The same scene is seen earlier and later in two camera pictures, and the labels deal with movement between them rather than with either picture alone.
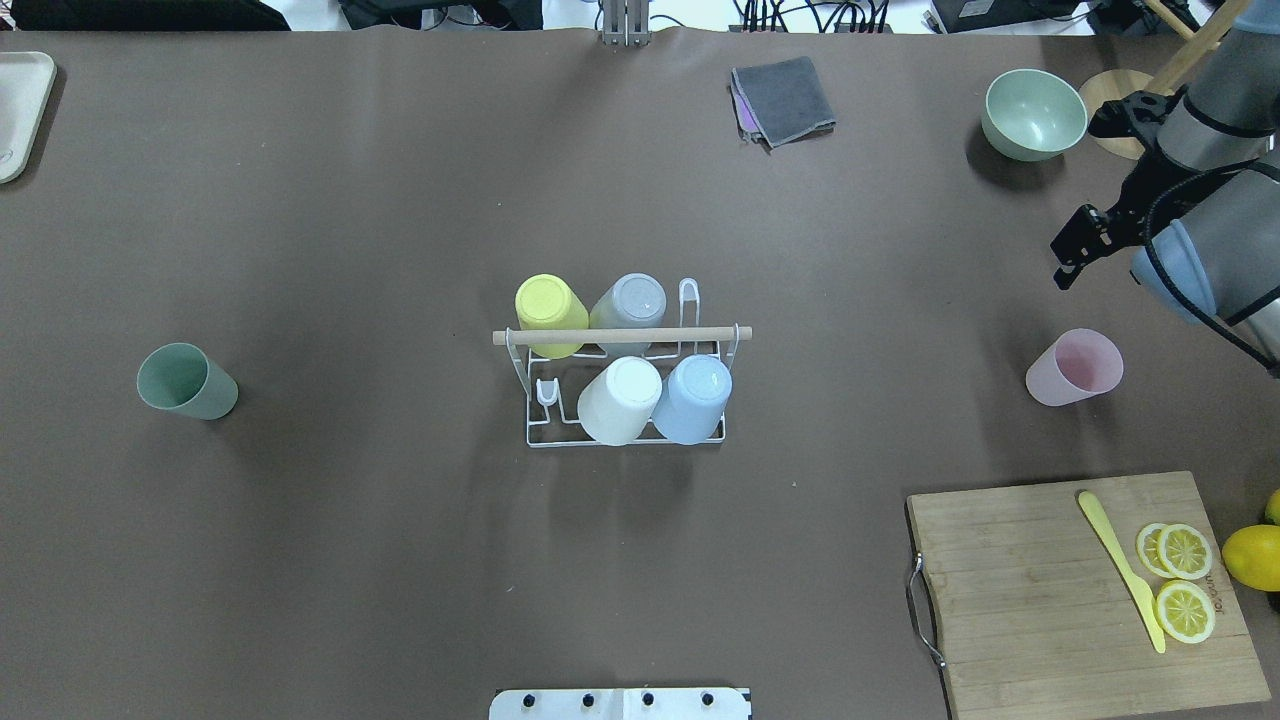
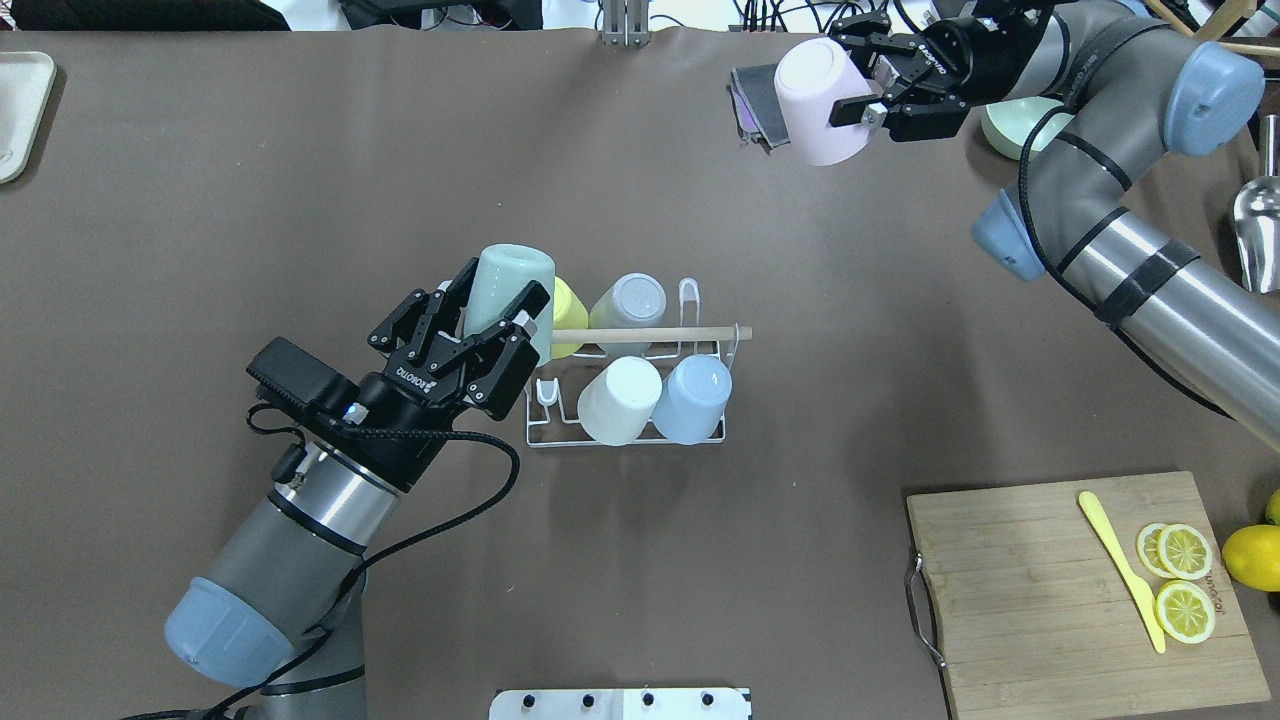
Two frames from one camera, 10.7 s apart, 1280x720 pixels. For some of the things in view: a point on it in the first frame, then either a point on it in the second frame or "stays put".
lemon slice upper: x=1174 y=551 stays put
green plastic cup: x=177 y=376 -> x=501 y=271
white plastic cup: x=620 y=402 stays put
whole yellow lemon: x=1252 y=554 stays put
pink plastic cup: x=1080 y=363 -> x=809 y=77
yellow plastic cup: x=546 y=302 stays put
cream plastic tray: x=27 y=89 stays put
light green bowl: x=1031 y=115 stays put
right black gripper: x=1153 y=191 -> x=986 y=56
